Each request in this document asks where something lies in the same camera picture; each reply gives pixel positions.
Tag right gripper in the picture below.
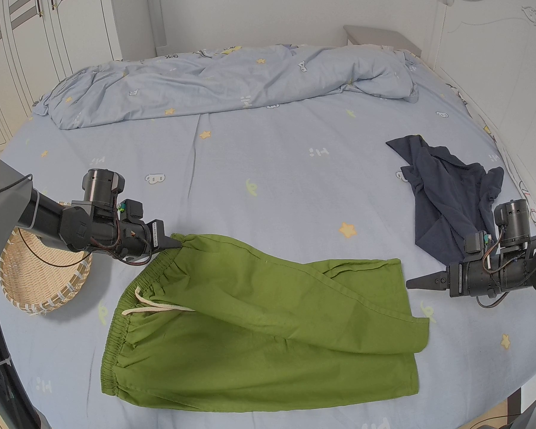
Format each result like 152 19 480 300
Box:
448 260 501 299

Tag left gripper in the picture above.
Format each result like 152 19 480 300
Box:
92 218 165 264

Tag green shorts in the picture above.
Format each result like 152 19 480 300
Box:
100 234 431 413

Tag dark blue garment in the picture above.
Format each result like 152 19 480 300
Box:
386 135 505 263

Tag round woven basket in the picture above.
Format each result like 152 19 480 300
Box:
0 200 93 315

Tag bed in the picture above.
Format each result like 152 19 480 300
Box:
0 0 536 429

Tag pale blue quilt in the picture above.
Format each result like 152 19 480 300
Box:
30 43 420 130

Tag white wardrobe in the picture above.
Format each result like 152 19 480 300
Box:
0 0 166 151

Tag grey bedside table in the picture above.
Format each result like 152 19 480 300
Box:
343 25 423 57

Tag black cable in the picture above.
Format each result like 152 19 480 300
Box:
19 228 92 268
475 291 511 308

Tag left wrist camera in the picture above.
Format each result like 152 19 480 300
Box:
117 199 145 223

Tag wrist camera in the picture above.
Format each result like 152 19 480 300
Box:
117 199 145 223
465 232 486 262

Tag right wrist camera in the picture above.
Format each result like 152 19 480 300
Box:
465 232 486 262

